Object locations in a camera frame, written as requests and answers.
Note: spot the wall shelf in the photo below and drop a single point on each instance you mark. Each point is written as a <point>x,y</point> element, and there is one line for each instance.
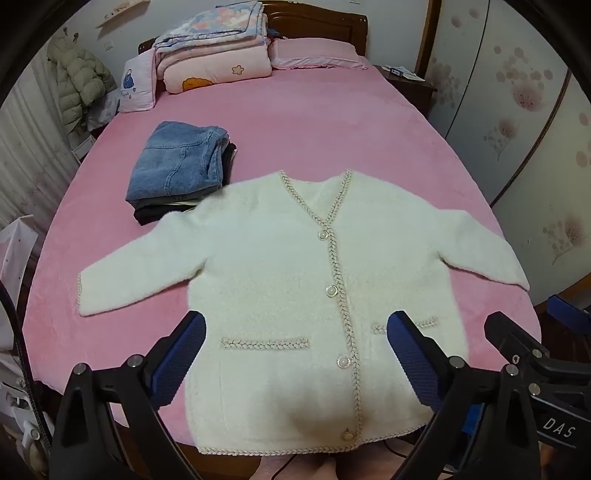
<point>119,10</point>

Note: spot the white curtain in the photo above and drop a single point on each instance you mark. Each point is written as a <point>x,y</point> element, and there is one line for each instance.
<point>37,164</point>

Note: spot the pink pillow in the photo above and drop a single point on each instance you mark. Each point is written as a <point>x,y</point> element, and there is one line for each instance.
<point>313,53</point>

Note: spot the wooden nightstand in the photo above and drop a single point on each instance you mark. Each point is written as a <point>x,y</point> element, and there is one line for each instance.
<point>419,93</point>

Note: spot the folded floral blanket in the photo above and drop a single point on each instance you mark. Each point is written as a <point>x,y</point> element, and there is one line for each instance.
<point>221,25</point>

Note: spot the pink cushion with blue print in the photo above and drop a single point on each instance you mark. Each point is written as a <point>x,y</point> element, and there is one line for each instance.
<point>138,83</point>

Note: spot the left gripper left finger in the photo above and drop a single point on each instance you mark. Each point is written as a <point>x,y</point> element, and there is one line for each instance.
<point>86,443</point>

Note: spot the olive puffer jacket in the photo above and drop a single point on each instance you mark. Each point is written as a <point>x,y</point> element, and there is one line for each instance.
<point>81,79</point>

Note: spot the white fluffy cardigan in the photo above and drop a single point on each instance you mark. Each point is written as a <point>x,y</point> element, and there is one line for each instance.
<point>296,281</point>

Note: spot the folded black garment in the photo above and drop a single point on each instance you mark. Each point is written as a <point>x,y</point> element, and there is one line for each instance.
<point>149,211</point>

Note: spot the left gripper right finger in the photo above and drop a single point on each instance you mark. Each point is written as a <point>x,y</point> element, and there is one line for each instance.
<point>482,426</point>

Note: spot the folded blue jeans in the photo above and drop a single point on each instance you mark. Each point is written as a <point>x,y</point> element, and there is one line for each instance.
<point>178,160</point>

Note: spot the floral wardrobe doors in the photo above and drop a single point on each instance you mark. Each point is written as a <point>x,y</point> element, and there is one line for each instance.
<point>520,122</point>

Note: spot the dark wooden headboard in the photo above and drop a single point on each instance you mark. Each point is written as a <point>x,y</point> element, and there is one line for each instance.
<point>287,20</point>

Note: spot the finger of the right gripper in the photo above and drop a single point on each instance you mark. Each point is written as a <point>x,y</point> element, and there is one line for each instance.
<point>567,314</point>

